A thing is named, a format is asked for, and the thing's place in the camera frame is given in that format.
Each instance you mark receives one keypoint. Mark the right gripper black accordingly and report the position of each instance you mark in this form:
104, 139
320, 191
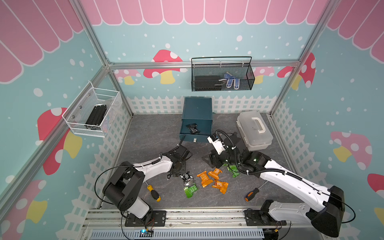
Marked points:
213, 154

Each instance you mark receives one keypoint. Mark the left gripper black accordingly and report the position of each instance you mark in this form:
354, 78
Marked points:
183, 168

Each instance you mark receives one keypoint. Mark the black cookie packet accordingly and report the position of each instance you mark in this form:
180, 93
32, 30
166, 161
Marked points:
193, 129
188, 180

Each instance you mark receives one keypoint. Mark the teal top drawer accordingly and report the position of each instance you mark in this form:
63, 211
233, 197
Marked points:
204, 126

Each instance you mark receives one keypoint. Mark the dark teal drawer cabinet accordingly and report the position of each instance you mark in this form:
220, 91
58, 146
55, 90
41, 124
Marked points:
198, 110

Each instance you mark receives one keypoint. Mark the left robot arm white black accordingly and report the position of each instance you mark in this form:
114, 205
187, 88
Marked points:
123, 187

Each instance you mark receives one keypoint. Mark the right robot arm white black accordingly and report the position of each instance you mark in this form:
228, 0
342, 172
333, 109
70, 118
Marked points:
323, 207

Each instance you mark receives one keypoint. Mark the green cookie packet right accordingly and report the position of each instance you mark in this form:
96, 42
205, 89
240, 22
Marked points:
233, 170

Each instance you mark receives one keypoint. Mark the green cookie packet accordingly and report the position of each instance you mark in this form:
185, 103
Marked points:
233, 170
189, 191

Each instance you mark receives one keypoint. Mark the orange cookie packet top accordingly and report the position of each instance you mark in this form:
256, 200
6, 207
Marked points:
215, 174

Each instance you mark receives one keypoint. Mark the orange cookie packet bottom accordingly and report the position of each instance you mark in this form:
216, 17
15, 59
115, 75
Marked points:
222, 186

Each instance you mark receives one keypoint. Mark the clear plastic storage box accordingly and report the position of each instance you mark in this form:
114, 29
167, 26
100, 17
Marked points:
254, 131

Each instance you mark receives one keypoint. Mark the green cookie packet bottom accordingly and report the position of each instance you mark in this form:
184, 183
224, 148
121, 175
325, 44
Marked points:
189, 191

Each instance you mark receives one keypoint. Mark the orange black screwdriver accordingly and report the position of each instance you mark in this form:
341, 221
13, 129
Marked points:
251, 195

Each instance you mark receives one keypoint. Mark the yellow black screwdriver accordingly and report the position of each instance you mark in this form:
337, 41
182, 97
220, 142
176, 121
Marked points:
155, 195

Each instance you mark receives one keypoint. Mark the black box in mesh basket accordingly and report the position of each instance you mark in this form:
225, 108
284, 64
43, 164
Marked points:
207, 83

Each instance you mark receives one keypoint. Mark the blue white item in basket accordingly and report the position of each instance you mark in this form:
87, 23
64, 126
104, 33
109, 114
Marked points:
230, 81

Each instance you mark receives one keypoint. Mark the green lit circuit board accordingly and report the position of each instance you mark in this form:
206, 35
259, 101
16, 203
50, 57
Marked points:
146, 233

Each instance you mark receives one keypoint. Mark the black device in white basket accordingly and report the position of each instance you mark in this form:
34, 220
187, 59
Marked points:
96, 117

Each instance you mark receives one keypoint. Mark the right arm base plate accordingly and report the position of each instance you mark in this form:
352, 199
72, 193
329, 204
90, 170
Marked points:
261, 218

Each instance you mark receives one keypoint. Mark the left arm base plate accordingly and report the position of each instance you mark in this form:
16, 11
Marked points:
151, 219

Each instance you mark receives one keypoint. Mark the black wire mesh basket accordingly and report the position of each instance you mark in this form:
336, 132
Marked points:
239, 67

